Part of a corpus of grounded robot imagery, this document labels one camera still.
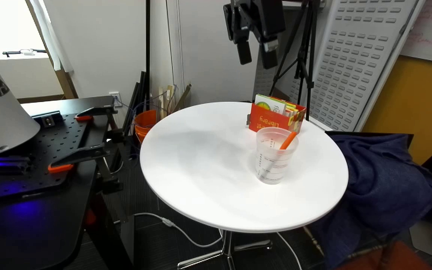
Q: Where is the bundle of wooden sticks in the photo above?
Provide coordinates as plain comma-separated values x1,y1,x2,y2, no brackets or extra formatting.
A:
157,84,192,121

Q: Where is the small metal block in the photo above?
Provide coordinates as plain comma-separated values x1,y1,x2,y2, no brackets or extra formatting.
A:
32,111,65,128

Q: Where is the clear plastic measuring cup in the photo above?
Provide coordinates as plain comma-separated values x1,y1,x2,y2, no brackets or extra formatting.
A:
255,127,299,185

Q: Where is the orange bucket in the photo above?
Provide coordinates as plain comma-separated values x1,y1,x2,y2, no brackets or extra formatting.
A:
134,109,158,144

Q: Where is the black pole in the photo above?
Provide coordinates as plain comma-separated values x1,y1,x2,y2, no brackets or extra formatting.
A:
145,0,151,110

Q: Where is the black clamp with orange grip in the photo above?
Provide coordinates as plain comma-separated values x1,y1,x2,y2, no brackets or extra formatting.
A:
75,106,127,192
47,144,112,174

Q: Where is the white cable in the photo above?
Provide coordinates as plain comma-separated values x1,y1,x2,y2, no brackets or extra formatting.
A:
114,212,224,249
276,232,303,270

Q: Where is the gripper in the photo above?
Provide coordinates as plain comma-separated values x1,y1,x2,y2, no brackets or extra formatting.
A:
223,0,286,70

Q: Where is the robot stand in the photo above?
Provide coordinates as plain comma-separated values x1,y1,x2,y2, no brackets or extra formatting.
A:
0,96,135,270

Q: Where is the window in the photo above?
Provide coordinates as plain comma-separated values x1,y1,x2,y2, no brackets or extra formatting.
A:
0,0,48,60

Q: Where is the red cardboard book box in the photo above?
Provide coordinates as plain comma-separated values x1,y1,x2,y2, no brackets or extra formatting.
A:
247,98,307,134

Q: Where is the orange marker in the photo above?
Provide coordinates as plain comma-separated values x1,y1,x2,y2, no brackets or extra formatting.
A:
259,131,298,180

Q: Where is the dark blue cloth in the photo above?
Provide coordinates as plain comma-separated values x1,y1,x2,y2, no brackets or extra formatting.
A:
309,133,432,269

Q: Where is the bundle of black bars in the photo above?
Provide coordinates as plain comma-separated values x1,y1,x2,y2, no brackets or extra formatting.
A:
122,71,149,136

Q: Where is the white louvered panel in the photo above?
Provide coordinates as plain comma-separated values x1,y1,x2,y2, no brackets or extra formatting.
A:
253,0,426,132

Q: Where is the row of small books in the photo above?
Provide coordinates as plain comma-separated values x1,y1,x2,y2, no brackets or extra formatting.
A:
254,94,302,117

